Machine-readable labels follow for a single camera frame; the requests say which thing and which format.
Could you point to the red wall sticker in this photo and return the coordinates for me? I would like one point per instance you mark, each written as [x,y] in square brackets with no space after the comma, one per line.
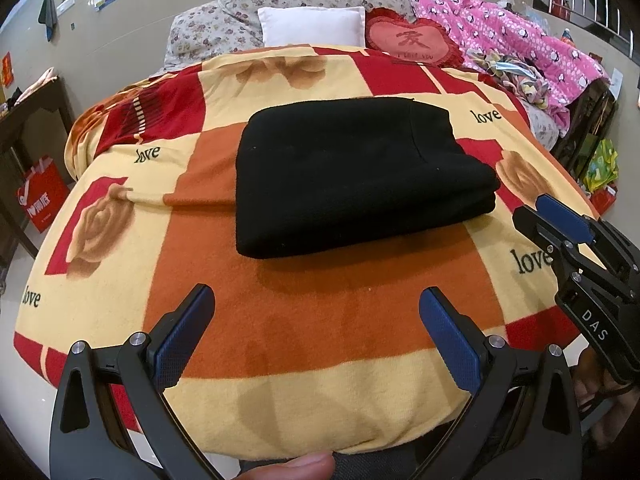
[6,67]

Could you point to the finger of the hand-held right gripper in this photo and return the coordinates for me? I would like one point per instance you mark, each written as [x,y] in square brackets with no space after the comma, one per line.
[620,252]
[565,217]

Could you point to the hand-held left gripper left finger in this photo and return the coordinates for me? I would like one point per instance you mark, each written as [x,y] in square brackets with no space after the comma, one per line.
[180,340]

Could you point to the yellow red printed blanket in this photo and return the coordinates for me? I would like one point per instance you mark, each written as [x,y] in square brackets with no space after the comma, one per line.
[310,320]

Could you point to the red box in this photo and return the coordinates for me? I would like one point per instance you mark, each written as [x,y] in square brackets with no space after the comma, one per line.
[606,202]

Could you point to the dark wooden table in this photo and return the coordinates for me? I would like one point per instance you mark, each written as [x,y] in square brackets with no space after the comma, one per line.
[30,125]

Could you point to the red heart cushion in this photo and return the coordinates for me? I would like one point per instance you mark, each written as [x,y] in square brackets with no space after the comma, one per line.
[412,40]

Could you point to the person's right hand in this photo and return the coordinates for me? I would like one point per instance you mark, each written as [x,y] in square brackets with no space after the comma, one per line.
[595,410]

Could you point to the person's left hand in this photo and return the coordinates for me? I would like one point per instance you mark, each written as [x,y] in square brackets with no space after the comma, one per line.
[290,467]

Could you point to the red shopping bag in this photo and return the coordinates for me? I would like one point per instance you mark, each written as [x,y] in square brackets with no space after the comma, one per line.
[42,195]

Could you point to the white pillow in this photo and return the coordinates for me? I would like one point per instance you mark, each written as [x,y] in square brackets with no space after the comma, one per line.
[312,27]

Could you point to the black pants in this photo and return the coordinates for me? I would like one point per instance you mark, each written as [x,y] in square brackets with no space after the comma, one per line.
[350,175]

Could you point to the dark hanging towel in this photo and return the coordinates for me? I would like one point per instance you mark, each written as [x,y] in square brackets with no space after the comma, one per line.
[48,12]

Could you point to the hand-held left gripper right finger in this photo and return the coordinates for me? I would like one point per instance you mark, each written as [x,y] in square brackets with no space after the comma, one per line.
[450,340]

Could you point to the colourful cloth bundle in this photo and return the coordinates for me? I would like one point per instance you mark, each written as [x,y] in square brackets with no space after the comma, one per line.
[520,80]

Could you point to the green yellow bag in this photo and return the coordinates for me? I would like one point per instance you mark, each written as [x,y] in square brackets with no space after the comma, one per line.
[602,165]

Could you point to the pink printed quilt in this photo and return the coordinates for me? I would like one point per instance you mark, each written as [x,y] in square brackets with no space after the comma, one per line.
[505,25]

